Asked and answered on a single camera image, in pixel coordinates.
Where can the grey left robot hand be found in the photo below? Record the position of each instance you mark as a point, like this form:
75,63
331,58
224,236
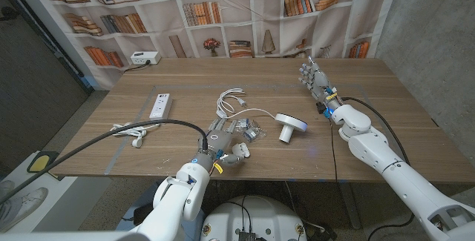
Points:
219,141

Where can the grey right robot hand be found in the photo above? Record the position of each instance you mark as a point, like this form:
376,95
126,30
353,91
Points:
318,82

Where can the white AirPods case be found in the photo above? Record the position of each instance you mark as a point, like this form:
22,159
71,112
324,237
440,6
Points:
243,148

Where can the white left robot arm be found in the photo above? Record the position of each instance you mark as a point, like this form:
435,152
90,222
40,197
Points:
178,200

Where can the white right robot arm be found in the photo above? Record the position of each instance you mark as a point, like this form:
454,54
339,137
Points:
401,181

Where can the clear plastic bag with parts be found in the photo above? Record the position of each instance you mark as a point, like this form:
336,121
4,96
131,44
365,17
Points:
252,131

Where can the white round charger stand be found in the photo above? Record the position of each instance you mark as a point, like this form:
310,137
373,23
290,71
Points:
289,120

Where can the white power strip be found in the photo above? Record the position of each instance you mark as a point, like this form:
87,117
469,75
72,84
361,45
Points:
160,105

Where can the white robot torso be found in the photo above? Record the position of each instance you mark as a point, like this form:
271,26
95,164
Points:
259,215

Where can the printed bookshelf backdrop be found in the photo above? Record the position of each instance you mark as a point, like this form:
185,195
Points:
241,22

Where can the white outlet box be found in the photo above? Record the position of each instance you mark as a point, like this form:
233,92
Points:
144,58

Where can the grey table leg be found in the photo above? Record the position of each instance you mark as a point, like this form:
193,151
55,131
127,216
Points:
350,204

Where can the white low platform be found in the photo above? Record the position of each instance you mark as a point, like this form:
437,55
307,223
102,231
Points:
70,200

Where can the yellow black foot pedal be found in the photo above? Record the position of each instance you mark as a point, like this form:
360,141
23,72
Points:
39,163

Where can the white sneaker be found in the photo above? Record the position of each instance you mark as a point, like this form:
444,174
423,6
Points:
26,205
5,189

